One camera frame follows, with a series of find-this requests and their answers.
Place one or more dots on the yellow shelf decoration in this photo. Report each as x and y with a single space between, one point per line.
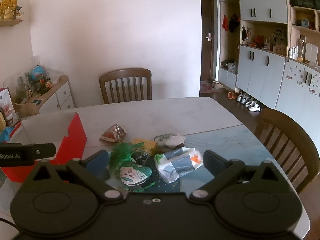
8 5

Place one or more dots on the pale blue cabinet unit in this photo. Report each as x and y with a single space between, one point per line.
257 72

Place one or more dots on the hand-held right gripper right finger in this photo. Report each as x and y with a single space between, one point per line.
212 162

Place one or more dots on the orange shoe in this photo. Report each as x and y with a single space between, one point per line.
232 95

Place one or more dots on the green feather plush toy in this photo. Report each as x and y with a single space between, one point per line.
130 173

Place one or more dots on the jar with red label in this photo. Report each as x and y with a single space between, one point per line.
48 82

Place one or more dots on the pale yellow tissue box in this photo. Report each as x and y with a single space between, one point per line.
2 121

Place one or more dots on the white slippers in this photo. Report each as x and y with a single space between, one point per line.
218 85

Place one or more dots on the white brown furry toy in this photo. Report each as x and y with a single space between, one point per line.
176 140

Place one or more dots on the yellow small box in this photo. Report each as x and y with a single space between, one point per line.
147 145

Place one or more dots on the black hanging bag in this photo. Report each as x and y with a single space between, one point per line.
244 33

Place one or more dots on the clear plastic bag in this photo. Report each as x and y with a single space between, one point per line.
54 76

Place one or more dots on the red white printed bag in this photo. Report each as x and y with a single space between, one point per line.
7 105

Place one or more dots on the red ornament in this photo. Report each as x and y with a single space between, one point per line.
259 41

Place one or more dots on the white blue snack packet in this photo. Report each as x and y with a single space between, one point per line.
175 165

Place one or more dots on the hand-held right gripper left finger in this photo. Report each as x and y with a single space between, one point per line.
98 162

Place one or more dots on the white storage container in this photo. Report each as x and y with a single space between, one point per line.
311 52

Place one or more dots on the white sideboard with wooden top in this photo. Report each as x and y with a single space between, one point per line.
62 92

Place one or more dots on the wooden wall shelf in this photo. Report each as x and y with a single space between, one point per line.
11 22

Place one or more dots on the white sneaker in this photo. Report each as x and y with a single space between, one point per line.
248 102
255 107
240 98

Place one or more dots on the pink doormat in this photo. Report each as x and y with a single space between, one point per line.
206 86

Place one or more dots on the red cardboard box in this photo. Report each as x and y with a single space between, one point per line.
72 140

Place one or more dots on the blue globe toy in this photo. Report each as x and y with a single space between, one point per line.
38 72

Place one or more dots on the wooden slat-back chair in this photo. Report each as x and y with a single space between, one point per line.
125 73
282 120

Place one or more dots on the brown wooden door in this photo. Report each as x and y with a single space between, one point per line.
206 12

